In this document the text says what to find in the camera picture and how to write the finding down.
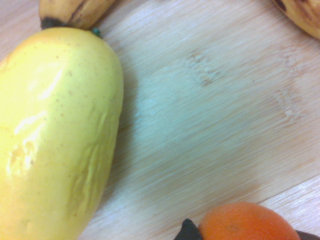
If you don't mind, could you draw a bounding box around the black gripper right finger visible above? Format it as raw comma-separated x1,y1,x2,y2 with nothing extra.
295,229,320,240

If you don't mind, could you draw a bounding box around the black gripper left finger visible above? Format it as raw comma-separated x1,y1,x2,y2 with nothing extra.
174,218,204,240

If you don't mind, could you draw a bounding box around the orange tangerine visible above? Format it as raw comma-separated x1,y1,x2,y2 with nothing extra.
197,201,302,240

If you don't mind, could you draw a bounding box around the light bamboo tray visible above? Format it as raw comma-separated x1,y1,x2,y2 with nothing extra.
77,0,320,240

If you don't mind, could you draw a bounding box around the yellow mango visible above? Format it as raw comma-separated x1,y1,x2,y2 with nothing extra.
0,26,125,240

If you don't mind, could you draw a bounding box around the spotted yellow banana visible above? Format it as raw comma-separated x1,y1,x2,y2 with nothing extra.
272,0,320,41

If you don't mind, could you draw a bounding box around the spotted banana with black tip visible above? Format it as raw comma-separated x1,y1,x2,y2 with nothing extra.
38,0,117,31

